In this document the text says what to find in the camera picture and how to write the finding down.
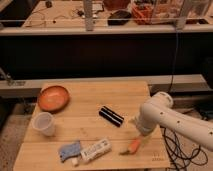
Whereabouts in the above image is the orange pepper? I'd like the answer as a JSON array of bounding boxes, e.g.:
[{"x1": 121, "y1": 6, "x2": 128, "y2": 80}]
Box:
[{"x1": 120, "y1": 139, "x2": 141, "y2": 155}]

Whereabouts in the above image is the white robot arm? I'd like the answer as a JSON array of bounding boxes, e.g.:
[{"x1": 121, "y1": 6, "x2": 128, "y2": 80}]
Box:
[{"x1": 131, "y1": 92, "x2": 213, "y2": 152}]

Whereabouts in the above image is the black rectangular block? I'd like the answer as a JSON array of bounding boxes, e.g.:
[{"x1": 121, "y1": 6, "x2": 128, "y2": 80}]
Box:
[{"x1": 99, "y1": 106, "x2": 124, "y2": 127}]

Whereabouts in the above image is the orange bowl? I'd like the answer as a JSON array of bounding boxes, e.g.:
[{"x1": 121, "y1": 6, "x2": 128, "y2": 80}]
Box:
[{"x1": 37, "y1": 85, "x2": 70, "y2": 112}]

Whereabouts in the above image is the black pouch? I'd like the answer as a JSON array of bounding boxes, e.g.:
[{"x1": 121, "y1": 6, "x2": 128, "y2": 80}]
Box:
[{"x1": 107, "y1": 10, "x2": 131, "y2": 26}]

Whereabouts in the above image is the blue cloth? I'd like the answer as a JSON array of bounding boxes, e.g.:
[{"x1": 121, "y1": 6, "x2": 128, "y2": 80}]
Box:
[{"x1": 58, "y1": 140, "x2": 81, "y2": 163}]

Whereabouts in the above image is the clear plastic cup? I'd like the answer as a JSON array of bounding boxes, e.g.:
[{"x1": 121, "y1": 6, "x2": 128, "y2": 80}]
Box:
[{"x1": 32, "y1": 112, "x2": 55, "y2": 136}]

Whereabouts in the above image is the orange basket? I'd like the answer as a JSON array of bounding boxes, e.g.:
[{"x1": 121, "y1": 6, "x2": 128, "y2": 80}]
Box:
[{"x1": 131, "y1": 5, "x2": 153, "y2": 25}]

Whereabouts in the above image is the small white piece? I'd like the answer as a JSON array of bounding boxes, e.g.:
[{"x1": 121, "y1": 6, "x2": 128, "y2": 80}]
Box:
[{"x1": 71, "y1": 158, "x2": 79, "y2": 167}]

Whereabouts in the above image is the grey metal post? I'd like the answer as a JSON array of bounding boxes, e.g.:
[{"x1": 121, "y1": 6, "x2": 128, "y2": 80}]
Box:
[{"x1": 83, "y1": 0, "x2": 93, "y2": 31}]

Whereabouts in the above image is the black cable bundle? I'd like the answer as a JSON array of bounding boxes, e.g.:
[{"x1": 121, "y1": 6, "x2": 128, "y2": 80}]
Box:
[{"x1": 161, "y1": 126, "x2": 210, "y2": 171}]

